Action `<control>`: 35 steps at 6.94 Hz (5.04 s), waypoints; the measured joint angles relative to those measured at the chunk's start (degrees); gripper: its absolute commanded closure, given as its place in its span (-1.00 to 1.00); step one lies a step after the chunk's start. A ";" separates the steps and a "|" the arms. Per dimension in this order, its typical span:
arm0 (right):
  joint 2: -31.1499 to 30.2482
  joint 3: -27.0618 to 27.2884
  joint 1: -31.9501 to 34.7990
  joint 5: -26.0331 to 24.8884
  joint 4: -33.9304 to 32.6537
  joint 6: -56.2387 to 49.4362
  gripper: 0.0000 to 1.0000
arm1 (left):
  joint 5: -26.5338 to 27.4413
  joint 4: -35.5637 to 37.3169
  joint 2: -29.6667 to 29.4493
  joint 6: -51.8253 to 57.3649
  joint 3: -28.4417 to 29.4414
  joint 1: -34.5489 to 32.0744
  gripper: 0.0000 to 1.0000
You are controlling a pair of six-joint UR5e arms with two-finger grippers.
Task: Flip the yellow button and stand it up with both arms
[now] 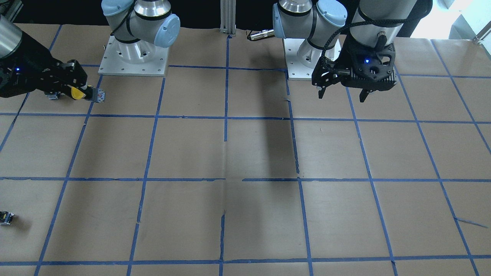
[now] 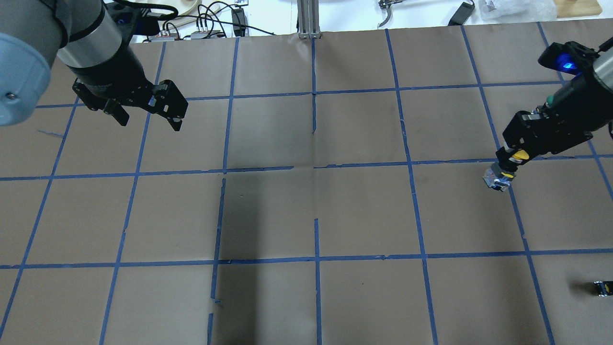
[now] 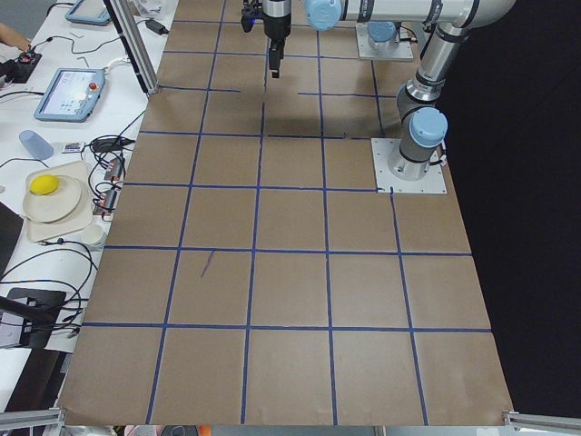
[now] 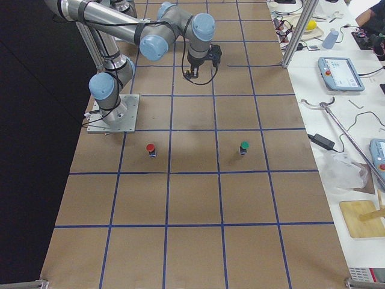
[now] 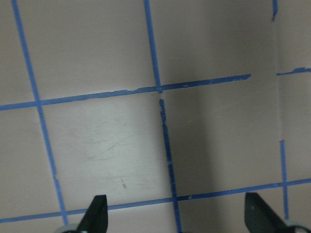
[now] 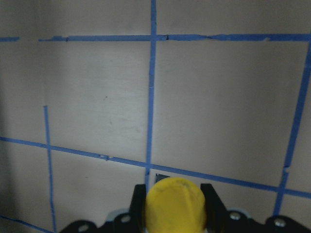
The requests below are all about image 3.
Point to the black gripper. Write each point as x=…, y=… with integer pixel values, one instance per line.
x=277, y=29

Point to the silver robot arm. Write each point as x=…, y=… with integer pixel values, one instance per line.
x=383, y=35
x=424, y=126

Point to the black monitor stand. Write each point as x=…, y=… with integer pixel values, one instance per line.
x=28, y=317

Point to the black power adapter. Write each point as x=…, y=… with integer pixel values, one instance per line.
x=156, y=27

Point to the far teach pendant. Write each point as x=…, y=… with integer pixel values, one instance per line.
x=88, y=12

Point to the teach pendant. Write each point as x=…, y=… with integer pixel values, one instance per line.
x=88, y=12
x=71, y=95

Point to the near teach pendant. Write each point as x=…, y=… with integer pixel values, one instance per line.
x=71, y=95

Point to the blue plastic cup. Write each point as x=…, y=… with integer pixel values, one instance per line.
x=36, y=145

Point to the white paper cup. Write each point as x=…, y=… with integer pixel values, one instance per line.
x=93, y=237

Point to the yellow lemon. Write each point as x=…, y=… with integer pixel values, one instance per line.
x=44, y=184

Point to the beige plate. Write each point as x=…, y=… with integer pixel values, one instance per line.
x=52, y=207

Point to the beige tray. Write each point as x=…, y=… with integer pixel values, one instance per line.
x=80, y=217

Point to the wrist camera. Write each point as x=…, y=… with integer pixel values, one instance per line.
x=250, y=12

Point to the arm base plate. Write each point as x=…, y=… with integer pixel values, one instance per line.
x=402, y=53
x=395, y=174

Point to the aluminium frame post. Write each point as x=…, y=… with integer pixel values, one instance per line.
x=127, y=29

